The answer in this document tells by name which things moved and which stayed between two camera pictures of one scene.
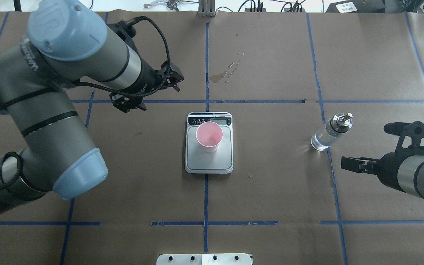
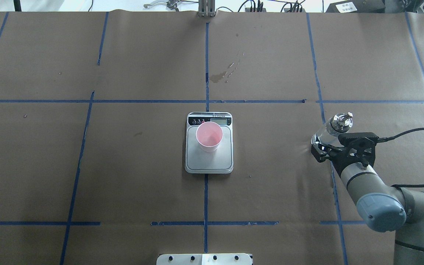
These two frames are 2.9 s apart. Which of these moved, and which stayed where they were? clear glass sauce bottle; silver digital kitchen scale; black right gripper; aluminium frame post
Moved: black right gripper
Stayed: clear glass sauce bottle; silver digital kitchen scale; aluminium frame post
